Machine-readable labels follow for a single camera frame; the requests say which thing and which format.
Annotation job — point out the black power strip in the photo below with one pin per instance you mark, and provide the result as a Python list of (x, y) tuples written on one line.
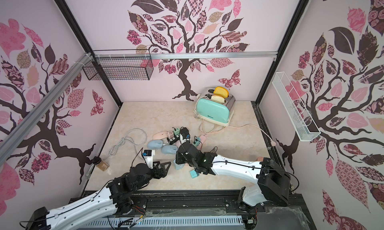
[(173, 139)]

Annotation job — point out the green plug on black strip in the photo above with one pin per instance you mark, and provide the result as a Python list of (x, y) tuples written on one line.
[(176, 131)]

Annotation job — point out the pale toast slice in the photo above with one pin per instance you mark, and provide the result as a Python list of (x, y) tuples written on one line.
[(218, 99)]

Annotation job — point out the pink mouse top left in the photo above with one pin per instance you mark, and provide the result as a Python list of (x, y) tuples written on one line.
[(161, 135)]

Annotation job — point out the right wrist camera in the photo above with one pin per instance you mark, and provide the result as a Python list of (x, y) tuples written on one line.
[(184, 135)]

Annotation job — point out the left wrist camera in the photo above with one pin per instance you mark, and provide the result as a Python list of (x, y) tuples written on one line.
[(148, 156)]

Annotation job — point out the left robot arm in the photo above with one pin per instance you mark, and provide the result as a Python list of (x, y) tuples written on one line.
[(114, 197)]

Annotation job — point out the green charger plug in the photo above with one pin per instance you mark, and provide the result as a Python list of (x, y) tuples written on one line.
[(197, 142)]

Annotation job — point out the blue mouse top left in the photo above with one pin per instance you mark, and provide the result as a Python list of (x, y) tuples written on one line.
[(155, 144)]

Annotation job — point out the teal charger plug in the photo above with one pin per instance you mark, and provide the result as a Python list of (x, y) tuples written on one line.
[(194, 174)]

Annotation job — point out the black wire basket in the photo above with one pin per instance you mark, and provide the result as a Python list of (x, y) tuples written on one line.
[(136, 66)]

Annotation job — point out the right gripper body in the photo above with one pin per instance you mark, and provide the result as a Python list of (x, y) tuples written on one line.
[(184, 152)]

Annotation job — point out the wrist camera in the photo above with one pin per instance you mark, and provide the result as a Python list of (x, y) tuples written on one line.
[(148, 156), (184, 135)]

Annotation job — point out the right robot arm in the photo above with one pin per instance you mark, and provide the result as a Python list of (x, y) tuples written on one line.
[(270, 182)]

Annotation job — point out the yellow toast slice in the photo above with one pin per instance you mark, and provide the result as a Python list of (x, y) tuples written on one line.
[(223, 92)]

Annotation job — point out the blue mouse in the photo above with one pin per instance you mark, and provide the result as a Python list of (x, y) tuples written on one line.
[(155, 144), (169, 149)]

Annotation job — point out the pink power strip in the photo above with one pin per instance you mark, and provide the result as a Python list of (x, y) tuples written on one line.
[(203, 139)]

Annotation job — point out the small brown jar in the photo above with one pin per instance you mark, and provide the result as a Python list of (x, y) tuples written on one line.
[(99, 163)]

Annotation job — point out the blue mouse middle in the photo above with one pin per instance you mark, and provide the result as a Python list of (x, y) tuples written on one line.
[(169, 149)]

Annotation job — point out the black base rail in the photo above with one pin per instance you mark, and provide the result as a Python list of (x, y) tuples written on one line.
[(265, 216)]

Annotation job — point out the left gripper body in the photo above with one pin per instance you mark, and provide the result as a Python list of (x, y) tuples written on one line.
[(156, 175)]

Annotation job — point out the mint green toaster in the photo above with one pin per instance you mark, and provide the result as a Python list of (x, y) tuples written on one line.
[(213, 112)]

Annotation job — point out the white slotted cable duct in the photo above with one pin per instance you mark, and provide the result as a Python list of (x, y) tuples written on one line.
[(163, 222)]

